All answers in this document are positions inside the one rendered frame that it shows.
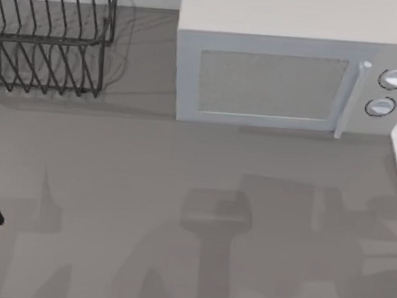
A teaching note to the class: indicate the microwave door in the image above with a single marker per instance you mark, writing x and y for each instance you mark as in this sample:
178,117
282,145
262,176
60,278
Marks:
190,73

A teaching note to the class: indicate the small microwave knob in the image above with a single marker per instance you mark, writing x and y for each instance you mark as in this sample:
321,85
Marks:
380,106

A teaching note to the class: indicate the pale microwave oven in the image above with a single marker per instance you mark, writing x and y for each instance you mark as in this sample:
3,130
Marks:
296,16

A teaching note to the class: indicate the large microwave knob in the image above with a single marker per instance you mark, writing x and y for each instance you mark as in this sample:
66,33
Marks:
394,78

